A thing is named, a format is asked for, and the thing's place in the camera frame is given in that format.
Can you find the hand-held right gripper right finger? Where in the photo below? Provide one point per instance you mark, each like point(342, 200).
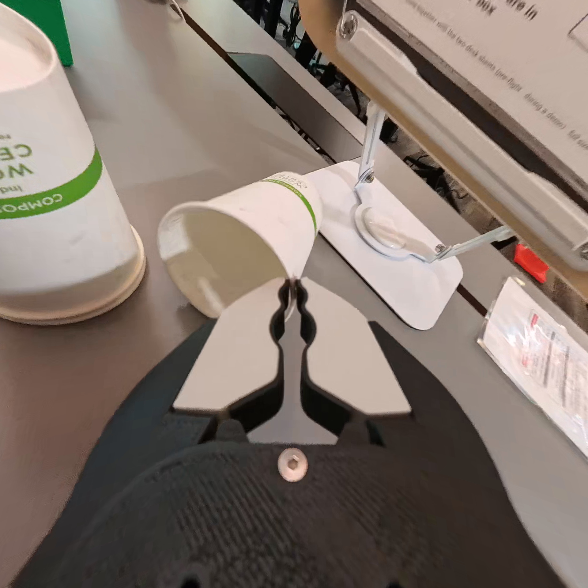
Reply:
point(356, 363)

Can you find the orange traffic cone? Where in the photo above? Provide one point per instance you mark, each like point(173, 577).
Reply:
point(530, 264)

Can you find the grey desk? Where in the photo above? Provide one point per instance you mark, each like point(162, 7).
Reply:
point(160, 115)

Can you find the green plastic bin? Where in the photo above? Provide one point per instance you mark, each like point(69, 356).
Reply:
point(55, 32)

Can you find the white paper cup green band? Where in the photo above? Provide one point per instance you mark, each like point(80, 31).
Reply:
point(59, 239)
point(257, 216)

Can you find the printed instruction sheet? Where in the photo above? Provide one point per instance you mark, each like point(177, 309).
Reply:
point(528, 55)

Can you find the laminated paper sheet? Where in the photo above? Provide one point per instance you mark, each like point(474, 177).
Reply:
point(542, 363)

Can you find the wooden document stand white base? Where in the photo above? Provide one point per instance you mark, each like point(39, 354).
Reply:
point(413, 285)

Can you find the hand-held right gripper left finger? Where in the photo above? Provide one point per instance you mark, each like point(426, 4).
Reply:
point(229, 363)

